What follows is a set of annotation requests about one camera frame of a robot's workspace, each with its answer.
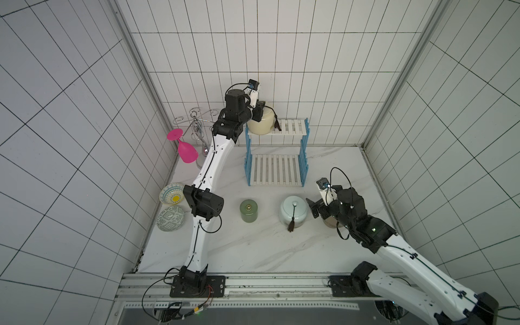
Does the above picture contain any cream ceramic tea canister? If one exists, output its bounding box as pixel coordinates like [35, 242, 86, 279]
[247, 106, 282, 135]

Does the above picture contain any brown ceramic tea canister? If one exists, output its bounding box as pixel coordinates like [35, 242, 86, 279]
[323, 217, 337, 229]

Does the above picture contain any light blue tea canister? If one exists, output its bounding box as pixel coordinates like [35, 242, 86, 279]
[278, 196, 308, 232]

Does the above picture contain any green ceramic tea canister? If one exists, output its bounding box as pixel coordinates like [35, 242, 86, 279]
[240, 199, 258, 223]

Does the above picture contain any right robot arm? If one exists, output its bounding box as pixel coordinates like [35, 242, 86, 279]
[307, 178, 498, 324]

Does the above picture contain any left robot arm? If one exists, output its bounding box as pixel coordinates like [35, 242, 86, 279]
[171, 87, 264, 297]

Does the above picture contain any blue white wooden shelf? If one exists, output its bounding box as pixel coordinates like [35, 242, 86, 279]
[244, 119, 310, 187]

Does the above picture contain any chrome glass holder stand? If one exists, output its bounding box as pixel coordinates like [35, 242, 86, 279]
[182, 107, 211, 169]

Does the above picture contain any pink plastic wine glass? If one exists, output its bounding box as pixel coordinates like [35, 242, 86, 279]
[167, 129, 199, 163]

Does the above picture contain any yellow blue patterned bowl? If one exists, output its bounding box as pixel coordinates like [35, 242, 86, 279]
[159, 183, 184, 206]

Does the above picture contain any right base wiring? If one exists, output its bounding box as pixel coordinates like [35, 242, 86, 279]
[375, 300, 409, 322]

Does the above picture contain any base wiring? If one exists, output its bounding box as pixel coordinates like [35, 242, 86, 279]
[141, 267, 214, 322]
[375, 300, 409, 322]

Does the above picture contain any green patterned bowl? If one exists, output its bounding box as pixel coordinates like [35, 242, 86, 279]
[156, 206, 185, 232]

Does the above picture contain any left base wiring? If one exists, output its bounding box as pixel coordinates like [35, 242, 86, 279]
[141, 267, 214, 322]

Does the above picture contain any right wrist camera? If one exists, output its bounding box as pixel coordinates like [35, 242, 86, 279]
[316, 177, 336, 206]

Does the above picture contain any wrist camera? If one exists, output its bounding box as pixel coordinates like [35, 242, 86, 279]
[246, 79, 260, 108]
[316, 177, 336, 206]

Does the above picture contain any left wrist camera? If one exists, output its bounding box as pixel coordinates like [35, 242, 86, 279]
[246, 79, 260, 108]

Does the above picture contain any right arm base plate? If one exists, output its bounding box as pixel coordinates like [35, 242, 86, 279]
[327, 275, 377, 298]

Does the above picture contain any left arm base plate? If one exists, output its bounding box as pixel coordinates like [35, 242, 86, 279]
[169, 275, 227, 298]

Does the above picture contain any aluminium mounting rail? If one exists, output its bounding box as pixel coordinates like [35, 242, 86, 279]
[115, 273, 380, 310]

